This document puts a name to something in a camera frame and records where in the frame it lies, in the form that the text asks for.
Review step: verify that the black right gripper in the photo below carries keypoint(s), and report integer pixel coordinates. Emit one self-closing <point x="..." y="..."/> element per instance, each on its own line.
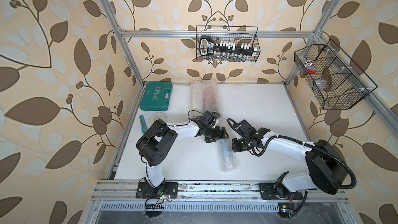
<point x="236" y="148"/>

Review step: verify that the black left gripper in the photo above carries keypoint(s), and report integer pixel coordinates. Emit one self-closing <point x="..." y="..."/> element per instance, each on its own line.
<point x="217" y="135"/>

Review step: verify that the bubble wrap sheet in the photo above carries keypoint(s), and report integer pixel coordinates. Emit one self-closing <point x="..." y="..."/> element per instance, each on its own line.
<point x="227" y="160"/>

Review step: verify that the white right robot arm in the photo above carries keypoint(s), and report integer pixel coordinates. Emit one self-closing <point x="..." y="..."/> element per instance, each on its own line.
<point x="325" y="169"/>

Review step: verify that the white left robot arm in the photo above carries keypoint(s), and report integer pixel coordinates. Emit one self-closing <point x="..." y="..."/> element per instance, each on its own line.
<point x="155" y="144"/>

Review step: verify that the bubble wrapped red vase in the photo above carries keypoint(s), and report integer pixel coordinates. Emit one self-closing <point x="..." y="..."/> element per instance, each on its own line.
<point x="210" y="95"/>

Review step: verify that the clear bubble wrap roll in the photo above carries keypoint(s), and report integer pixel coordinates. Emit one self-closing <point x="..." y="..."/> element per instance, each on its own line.
<point x="197" y="100"/>

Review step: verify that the clear tape roll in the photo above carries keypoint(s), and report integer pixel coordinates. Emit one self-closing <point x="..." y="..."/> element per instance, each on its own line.
<point x="157" y="116"/>

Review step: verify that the green plastic tool case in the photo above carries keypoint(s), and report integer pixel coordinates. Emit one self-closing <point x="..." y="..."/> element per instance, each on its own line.
<point x="156" y="96"/>

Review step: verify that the black socket tool set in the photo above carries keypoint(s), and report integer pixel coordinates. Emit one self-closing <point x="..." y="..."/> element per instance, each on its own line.
<point x="209" y="46"/>

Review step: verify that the red item in basket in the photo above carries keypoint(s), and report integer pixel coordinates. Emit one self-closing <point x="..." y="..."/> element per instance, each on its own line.
<point x="310" y="68"/>

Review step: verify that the black wire basket back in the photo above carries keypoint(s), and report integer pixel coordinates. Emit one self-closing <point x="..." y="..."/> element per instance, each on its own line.
<point x="233" y="33"/>

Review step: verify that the black wire basket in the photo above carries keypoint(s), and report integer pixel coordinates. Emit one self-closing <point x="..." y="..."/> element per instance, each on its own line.
<point x="233" y="33"/>
<point x="340" y="82"/>

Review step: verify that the black wire basket right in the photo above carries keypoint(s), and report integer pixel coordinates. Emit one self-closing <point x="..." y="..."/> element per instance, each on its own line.
<point x="340" y="82"/>

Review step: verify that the aluminium frame rail base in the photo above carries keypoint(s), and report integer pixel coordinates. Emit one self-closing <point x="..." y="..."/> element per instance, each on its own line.
<point x="212" y="196"/>

